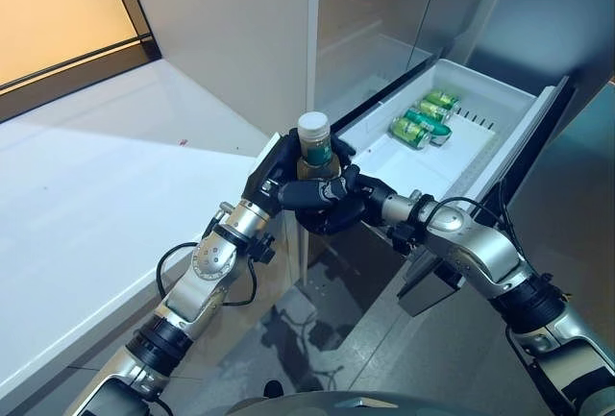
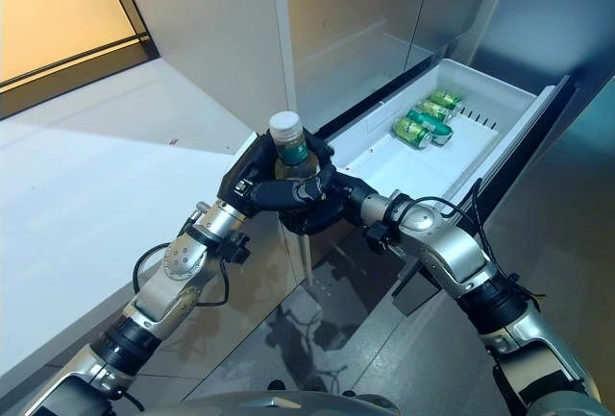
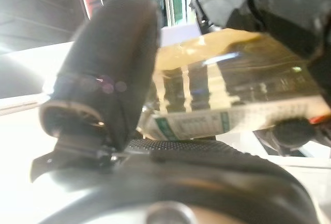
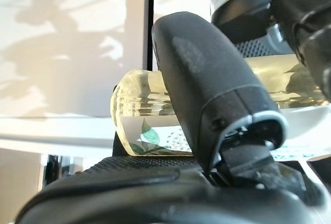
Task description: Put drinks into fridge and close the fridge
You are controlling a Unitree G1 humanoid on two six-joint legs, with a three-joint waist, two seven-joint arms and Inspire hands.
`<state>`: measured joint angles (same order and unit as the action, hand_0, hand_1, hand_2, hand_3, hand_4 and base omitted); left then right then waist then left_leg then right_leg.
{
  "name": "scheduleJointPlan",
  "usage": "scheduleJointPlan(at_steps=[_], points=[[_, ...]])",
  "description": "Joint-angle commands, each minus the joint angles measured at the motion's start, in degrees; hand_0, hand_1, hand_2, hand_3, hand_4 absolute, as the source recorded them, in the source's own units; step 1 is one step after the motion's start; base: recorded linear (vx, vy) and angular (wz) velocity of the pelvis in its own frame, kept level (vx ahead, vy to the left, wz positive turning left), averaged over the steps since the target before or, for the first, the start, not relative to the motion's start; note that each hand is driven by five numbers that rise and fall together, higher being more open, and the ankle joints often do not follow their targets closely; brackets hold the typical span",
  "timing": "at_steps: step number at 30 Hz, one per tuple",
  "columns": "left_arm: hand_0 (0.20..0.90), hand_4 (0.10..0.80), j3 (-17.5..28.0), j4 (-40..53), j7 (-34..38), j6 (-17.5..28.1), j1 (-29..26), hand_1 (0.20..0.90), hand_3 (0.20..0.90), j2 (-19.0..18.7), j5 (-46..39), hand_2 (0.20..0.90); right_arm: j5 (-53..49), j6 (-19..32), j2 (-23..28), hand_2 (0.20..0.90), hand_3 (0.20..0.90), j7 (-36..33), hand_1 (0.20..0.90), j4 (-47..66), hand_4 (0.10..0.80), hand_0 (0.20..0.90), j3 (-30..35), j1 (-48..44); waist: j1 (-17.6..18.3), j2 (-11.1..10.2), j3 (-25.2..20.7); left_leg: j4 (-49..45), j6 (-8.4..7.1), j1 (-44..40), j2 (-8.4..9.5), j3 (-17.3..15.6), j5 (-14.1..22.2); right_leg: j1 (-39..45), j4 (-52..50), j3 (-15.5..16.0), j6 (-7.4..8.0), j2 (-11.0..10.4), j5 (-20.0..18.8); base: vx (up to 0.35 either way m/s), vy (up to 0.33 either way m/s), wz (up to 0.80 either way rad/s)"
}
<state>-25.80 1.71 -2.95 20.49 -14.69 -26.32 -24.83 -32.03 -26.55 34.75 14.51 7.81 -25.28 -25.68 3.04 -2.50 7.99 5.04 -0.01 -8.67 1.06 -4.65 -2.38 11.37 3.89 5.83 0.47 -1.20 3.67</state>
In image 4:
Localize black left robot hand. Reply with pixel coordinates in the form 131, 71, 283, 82
210, 0, 294, 56

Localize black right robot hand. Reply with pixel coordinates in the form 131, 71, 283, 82
15, 0, 331, 224

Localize yellow tea bottle white cap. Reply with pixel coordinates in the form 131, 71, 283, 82
110, 53, 331, 161

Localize white tall cabinet panel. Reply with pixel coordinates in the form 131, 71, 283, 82
0, 0, 150, 118

